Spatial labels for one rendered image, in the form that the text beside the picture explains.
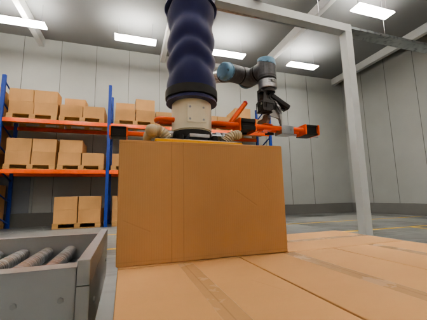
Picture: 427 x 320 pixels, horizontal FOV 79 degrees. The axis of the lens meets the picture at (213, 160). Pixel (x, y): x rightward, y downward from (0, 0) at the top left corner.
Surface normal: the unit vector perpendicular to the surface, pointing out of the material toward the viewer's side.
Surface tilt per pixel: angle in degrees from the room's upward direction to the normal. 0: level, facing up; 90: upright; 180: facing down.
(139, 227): 90
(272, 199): 90
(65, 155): 90
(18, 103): 90
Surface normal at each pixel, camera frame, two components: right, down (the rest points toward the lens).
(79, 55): 0.30, -0.14
